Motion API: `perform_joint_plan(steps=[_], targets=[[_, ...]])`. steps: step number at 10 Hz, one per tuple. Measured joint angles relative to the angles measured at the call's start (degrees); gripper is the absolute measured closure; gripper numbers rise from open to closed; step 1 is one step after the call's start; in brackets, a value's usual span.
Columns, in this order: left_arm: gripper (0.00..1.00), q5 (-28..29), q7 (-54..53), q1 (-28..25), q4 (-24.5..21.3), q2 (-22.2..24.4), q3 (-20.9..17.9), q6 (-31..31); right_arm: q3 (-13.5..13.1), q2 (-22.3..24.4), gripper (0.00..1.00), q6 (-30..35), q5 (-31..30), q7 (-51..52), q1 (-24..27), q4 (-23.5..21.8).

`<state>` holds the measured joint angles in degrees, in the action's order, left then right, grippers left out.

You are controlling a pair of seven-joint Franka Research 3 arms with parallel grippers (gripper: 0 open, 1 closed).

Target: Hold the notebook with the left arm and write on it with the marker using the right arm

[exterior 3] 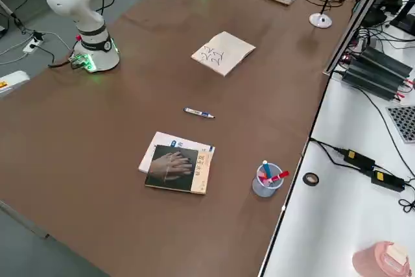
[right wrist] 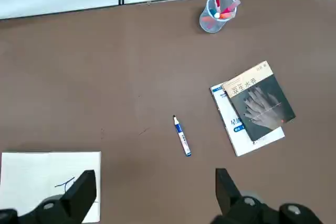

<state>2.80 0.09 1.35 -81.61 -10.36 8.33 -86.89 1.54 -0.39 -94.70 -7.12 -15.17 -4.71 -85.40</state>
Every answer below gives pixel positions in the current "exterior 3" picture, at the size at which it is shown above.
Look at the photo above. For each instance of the black power adapter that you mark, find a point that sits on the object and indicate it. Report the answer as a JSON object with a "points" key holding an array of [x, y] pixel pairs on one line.
{"points": [[358, 159], [387, 181]]}

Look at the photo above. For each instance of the red marker pen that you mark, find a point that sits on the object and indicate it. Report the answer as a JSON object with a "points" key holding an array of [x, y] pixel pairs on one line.
{"points": [[279, 177]]}

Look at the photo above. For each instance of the white blue paperback book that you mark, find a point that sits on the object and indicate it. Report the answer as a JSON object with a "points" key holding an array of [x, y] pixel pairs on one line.
{"points": [[159, 139]]}

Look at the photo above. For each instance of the white power strip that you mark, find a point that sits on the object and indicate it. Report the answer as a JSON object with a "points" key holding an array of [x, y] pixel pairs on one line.
{"points": [[32, 46]]}

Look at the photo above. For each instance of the book with hands photo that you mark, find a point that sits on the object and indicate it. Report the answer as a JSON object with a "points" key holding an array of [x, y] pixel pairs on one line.
{"points": [[175, 170]]}

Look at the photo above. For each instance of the black computer monitor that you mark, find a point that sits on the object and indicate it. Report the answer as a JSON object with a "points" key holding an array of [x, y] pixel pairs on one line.
{"points": [[405, 20]]}

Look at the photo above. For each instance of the black tape roll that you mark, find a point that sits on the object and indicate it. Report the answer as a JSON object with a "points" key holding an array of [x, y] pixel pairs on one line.
{"points": [[304, 178]]}

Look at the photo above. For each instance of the white box yellow label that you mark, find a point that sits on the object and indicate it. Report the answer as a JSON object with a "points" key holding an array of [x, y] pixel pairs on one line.
{"points": [[13, 82]]}

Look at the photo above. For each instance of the cream paper notebook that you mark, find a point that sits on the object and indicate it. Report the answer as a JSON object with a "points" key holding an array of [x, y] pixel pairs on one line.
{"points": [[227, 53]]}

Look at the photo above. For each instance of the black finned power supply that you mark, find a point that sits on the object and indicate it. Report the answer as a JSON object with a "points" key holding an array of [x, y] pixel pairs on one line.
{"points": [[386, 61], [369, 80]]}

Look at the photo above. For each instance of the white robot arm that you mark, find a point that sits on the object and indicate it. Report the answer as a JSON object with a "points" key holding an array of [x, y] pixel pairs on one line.
{"points": [[76, 1]]}

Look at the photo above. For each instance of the blue mesh pen cup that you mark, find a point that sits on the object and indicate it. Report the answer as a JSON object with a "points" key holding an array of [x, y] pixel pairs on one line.
{"points": [[262, 189]]}

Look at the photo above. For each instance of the dotted calibration board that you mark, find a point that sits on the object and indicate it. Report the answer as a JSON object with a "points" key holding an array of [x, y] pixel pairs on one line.
{"points": [[403, 124]]}

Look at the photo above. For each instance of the white blue marker pen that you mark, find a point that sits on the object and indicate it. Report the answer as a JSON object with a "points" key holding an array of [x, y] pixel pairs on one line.
{"points": [[198, 113]]}

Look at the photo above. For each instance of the pink container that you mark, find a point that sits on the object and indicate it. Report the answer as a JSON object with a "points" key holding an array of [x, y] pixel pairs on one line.
{"points": [[366, 260]]}

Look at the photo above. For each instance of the aluminium frame post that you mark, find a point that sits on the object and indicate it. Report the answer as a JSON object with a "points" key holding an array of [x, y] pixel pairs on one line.
{"points": [[354, 24]]}

